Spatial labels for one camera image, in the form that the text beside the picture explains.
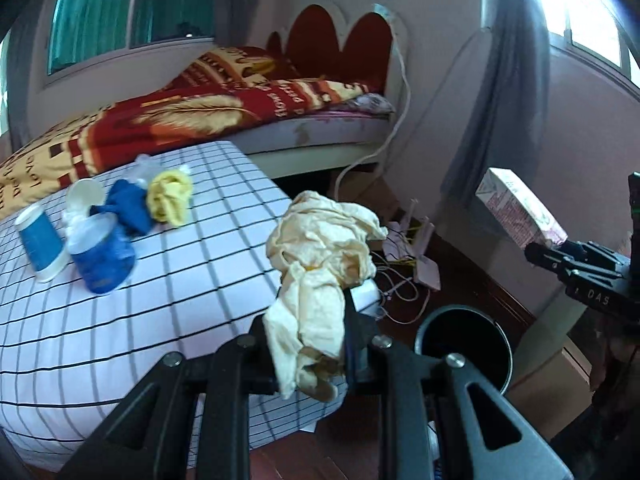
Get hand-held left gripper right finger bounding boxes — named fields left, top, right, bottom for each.
left=342, top=285, right=577, bottom=480

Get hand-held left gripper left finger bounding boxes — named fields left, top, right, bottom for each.
left=57, top=316, right=281, bottom=480

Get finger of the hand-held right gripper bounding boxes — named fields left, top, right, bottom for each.
left=564, top=271, right=640, bottom=314
left=524, top=240, right=630, bottom=274

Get cream cloth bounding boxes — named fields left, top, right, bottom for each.
left=262, top=191, right=389, bottom=403

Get pink and white carton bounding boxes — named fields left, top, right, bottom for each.
left=475, top=167, right=569, bottom=251

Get black trash bin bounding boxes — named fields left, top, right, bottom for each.
left=414, top=304, right=514, bottom=397

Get blue knitted cloth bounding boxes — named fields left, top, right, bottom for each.
left=91, top=179, right=154, bottom=237

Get white power strip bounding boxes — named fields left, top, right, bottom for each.
left=350, top=280, right=382, bottom=319

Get white router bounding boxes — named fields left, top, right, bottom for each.
left=381, top=199, right=444, bottom=292

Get open cardboard box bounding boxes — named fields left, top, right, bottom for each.
left=339, top=169, right=402, bottom=222

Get crushed blue paper cup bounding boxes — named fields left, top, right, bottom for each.
left=66, top=212, right=137, bottom=295

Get yellow crumpled cloth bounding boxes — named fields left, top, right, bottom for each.
left=146, top=169, right=195, bottom=226

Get grey mattress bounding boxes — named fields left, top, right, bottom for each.
left=225, top=109, right=397, bottom=157

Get glass window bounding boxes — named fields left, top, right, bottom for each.
left=47, top=0, right=217, bottom=77
left=536, top=0, right=640, bottom=83

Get grey patterned pillow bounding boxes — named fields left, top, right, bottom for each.
left=347, top=93, right=397, bottom=115

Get white paper cup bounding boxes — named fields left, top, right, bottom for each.
left=63, top=178, right=107, bottom=226

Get bed with red headboard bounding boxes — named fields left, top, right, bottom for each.
left=0, top=46, right=387, bottom=222

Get red padded headboard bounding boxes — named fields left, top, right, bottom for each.
left=265, top=2, right=417, bottom=98

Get tangle of thin cables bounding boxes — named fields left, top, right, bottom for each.
left=369, top=247, right=432, bottom=327

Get white bed frame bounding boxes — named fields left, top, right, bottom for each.
left=249, top=127, right=402, bottom=182

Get white power cable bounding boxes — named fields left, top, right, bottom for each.
left=333, top=6, right=410, bottom=202

